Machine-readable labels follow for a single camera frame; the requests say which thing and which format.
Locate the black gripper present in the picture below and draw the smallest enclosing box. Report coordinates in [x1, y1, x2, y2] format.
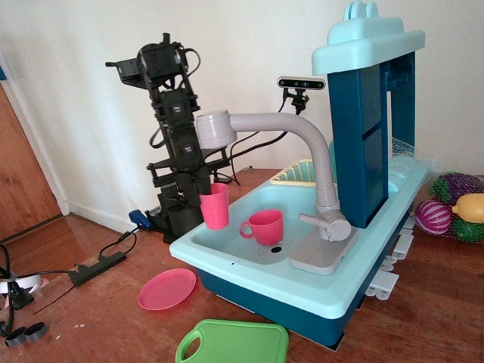
[147, 134, 229, 207]

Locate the pink plastic tumbler cup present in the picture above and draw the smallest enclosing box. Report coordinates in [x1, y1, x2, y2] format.
[200, 183, 229, 230]

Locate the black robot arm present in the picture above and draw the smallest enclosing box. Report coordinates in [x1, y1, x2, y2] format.
[105, 34, 229, 244]

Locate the blue toy kitchen sink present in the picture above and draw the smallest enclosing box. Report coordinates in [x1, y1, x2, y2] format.
[169, 1, 428, 349]

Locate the blue clamp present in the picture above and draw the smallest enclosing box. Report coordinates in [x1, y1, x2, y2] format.
[129, 209, 153, 231]

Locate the yellow dish rack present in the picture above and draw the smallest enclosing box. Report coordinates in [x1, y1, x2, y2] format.
[269, 159, 315, 188]

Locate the pink plastic plate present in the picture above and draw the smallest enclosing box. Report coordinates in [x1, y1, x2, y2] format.
[138, 268, 197, 311]

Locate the black power strip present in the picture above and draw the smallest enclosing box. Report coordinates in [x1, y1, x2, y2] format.
[68, 252, 126, 287]

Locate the grey toy faucet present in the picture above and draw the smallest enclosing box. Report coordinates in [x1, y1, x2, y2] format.
[196, 110, 358, 275]

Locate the green cutting board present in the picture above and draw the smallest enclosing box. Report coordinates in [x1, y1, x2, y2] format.
[175, 319, 289, 362]

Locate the wooden door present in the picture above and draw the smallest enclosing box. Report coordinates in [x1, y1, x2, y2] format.
[1, 90, 61, 240]

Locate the black tape roll right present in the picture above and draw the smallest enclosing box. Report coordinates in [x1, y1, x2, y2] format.
[24, 321, 48, 343]

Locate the black tape roll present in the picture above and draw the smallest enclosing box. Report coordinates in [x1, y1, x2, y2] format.
[24, 321, 48, 343]
[5, 327, 26, 347]

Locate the black tape roll left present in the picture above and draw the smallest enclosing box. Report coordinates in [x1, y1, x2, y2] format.
[5, 327, 26, 347]

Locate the purple toy vegetable in net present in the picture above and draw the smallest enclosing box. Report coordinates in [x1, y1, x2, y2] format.
[415, 200, 452, 235]

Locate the yellow toy lemon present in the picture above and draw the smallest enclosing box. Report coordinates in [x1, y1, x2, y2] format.
[451, 193, 484, 223]

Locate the black camera cable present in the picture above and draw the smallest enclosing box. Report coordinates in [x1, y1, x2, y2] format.
[211, 88, 294, 186]

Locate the pink mug with handle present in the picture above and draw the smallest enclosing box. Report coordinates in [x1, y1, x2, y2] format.
[239, 209, 284, 246]

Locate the depth camera on mount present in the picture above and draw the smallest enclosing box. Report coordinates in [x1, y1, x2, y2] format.
[277, 76, 326, 115]

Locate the black power cable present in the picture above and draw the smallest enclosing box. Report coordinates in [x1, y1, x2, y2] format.
[0, 244, 73, 337]

